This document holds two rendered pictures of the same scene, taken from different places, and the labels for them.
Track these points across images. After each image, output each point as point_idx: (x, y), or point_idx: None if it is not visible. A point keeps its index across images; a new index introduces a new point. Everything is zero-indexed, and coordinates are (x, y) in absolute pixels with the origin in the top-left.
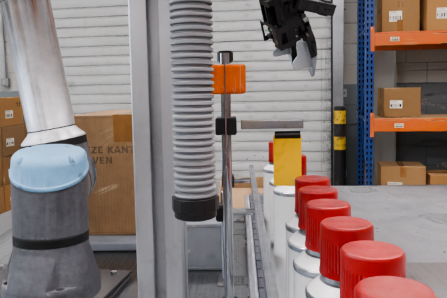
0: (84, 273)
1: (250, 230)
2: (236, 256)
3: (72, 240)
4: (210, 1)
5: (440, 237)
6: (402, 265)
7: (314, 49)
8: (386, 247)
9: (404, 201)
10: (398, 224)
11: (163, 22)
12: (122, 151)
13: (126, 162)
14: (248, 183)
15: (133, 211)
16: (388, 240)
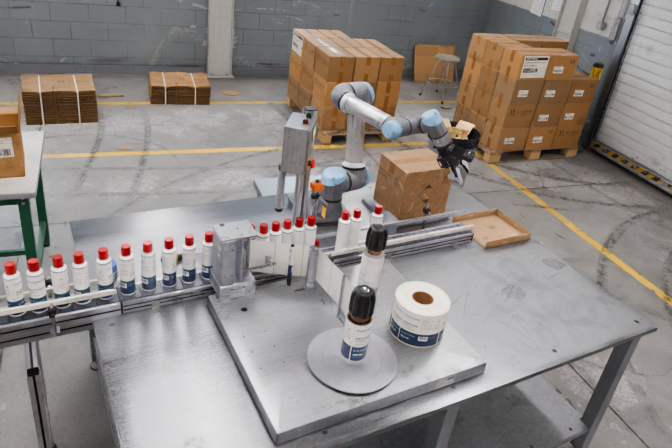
0: (329, 212)
1: (403, 233)
2: None
3: (328, 201)
4: (281, 178)
5: (475, 290)
6: (262, 227)
7: (455, 174)
8: (265, 225)
9: (538, 279)
10: (485, 278)
11: None
12: (389, 176)
13: (389, 181)
14: (507, 220)
15: (387, 201)
16: (454, 275)
